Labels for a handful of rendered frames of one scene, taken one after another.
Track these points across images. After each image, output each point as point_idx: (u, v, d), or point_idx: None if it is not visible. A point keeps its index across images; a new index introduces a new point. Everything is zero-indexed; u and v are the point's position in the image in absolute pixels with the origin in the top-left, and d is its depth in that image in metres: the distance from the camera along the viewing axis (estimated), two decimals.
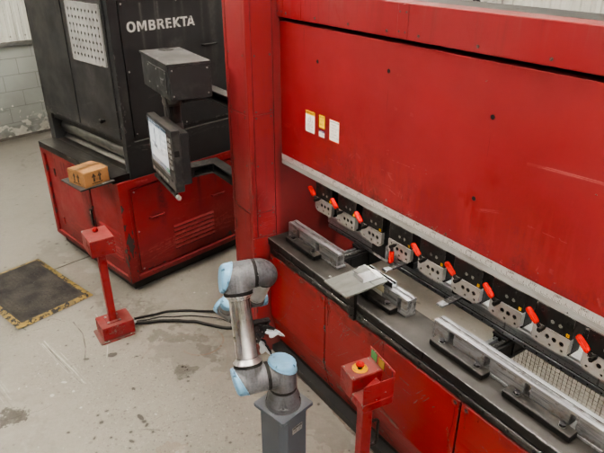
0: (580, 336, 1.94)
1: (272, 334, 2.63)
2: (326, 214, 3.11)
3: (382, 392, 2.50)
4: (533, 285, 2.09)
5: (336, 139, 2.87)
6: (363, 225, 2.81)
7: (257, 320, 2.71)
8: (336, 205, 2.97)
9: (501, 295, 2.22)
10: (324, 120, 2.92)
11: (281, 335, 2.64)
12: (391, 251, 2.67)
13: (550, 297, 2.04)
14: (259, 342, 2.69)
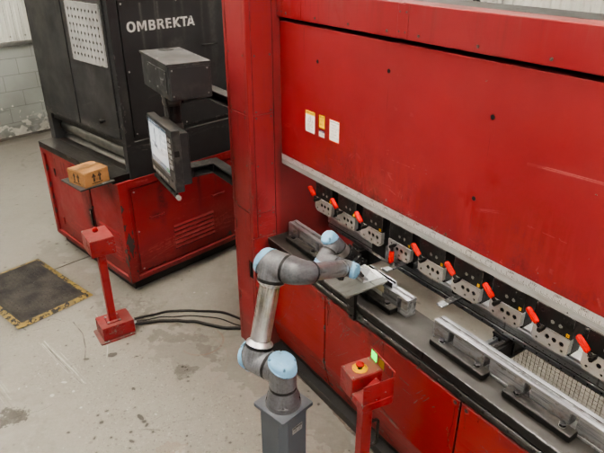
0: (580, 336, 1.94)
1: None
2: (326, 214, 3.11)
3: (382, 392, 2.50)
4: (533, 285, 2.09)
5: (336, 139, 2.87)
6: (363, 225, 2.81)
7: None
8: (336, 205, 2.97)
9: (501, 295, 2.22)
10: (324, 120, 2.92)
11: None
12: (391, 251, 2.67)
13: (550, 297, 2.04)
14: (360, 267, 2.80)
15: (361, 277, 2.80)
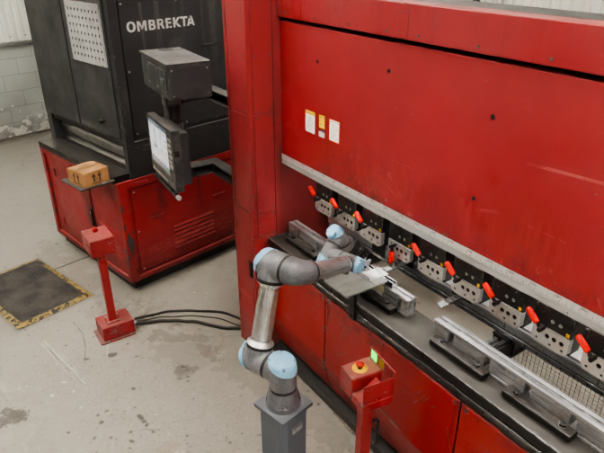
0: (580, 336, 1.94)
1: (363, 259, 2.85)
2: (326, 214, 3.11)
3: (382, 392, 2.50)
4: (533, 285, 2.09)
5: (336, 139, 2.87)
6: (363, 225, 2.81)
7: None
8: (336, 205, 2.97)
9: (501, 295, 2.22)
10: (324, 120, 2.92)
11: None
12: (391, 251, 2.67)
13: (550, 297, 2.04)
14: (363, 259, 2.79)
15: (364, 269, 2.80)
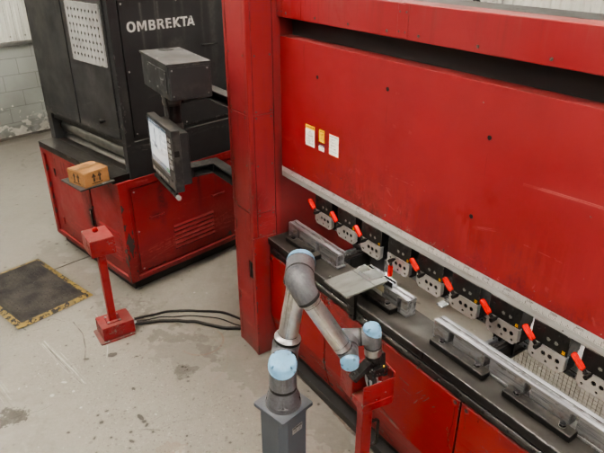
0: (575, 354, 1.97)
1: None
2: (326, 226, 3.14)
3: (382, 392, 2.50)
4: (529, 303, 2.12)
5: (336, 154, 2.90)
6: (362, 238, 2.85)
7: (361, 363, 2.47)
8: (336, 218, 3.00)
9: (499, 311, 2.26)
10: (324, 135, 2.95)
11: None
12: (390, 265, 2.71)
13: (546, 315, 2.07)
14: (377, 377, 2.49)
15: None
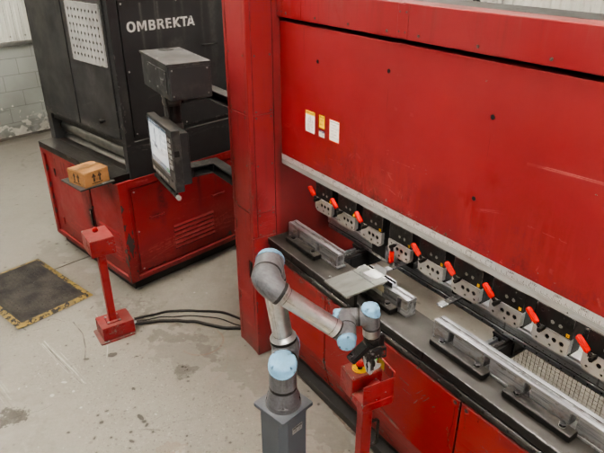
0: (580, 336, 1.94)
1: None
2: (326, 214, 3.11)
3: (382, 392, 2.50)
4: (533, 285, 2.09)
5: (336, 139, 2.87)
6: (363, 225, 2.81)
7: (359, 344, 2.42)
8: (336, 205, 2.97)
9: (501, 295, 2.22)
10: (324, 120, 2.92)
11: None
12: (391, 251, 2.67)
13: (550, 297, 2.04)
14: (375, 359, 2.44)
15: (370, 370, 2.44)
